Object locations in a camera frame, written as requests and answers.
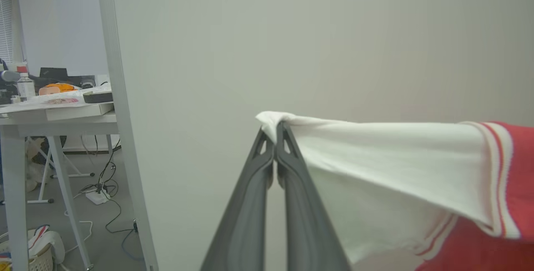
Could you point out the black flat case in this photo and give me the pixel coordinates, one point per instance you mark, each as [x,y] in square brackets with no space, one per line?
[98,97]

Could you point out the white desk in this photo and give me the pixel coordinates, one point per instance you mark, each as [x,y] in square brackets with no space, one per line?
[16,171]

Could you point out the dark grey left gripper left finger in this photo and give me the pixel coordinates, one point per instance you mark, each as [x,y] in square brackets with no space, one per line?
[246,221]

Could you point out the white window blinds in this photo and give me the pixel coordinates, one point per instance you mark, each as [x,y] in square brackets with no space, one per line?
[5,16]

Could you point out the grey partition frame post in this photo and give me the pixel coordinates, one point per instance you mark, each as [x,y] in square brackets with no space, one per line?
[125,137]

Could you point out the white printed paper sheet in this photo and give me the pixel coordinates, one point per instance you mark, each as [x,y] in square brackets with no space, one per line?
[50,102]

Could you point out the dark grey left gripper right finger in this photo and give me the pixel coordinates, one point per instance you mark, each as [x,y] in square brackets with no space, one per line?
[304,229]

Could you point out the black laptop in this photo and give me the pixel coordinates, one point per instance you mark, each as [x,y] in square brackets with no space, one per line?
[53,72]

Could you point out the white woven laundry basket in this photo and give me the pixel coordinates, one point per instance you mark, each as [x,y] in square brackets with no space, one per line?
[39,262]

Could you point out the small white floor power strip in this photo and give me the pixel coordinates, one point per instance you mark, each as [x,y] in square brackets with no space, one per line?
[98,196]

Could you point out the orange object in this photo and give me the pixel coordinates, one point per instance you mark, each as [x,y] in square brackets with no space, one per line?
[58,88]

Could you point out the white striped cloth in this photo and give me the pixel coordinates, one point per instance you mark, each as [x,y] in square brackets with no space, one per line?
[46,239]

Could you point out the white metal stand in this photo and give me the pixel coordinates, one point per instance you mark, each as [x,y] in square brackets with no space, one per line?
[44,175]

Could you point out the clear bottle red cap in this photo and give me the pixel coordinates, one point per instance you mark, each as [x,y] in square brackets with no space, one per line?
[26,86]

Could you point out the red and white sports shirt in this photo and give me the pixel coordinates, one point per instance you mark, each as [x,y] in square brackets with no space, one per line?
[396,166]

